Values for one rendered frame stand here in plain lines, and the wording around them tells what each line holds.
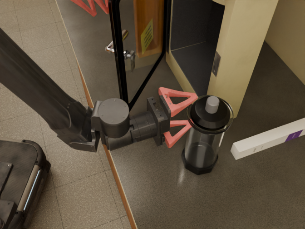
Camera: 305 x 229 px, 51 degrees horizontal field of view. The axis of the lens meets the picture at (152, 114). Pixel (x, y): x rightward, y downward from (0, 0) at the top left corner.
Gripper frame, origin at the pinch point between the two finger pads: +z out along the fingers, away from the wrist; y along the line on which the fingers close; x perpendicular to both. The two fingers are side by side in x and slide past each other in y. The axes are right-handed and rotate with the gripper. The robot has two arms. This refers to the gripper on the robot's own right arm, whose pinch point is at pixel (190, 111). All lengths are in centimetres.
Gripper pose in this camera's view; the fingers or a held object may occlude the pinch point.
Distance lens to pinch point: 71.2
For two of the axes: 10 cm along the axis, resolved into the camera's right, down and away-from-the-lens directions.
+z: 9.3, -2.9, 2.2
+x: -3.6, -7.4, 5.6
